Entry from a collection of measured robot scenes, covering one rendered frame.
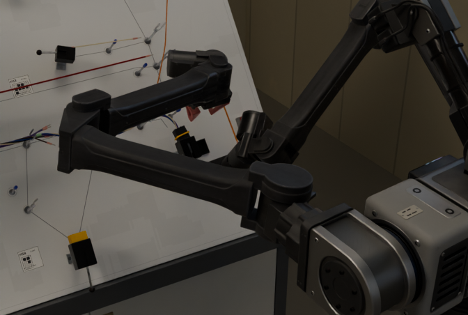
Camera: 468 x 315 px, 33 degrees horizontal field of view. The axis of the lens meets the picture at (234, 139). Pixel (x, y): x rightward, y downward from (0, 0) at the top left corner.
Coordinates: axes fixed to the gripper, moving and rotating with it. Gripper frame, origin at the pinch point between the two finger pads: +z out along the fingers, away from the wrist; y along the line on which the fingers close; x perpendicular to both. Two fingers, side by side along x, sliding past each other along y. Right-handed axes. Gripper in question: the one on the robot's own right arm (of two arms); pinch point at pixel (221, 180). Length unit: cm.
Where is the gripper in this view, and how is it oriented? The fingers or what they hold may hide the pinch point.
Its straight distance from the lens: 186.2
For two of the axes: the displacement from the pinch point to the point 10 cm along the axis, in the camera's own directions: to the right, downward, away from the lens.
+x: 4.2, 8.8, -2.2
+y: -8.5, 3.0, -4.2
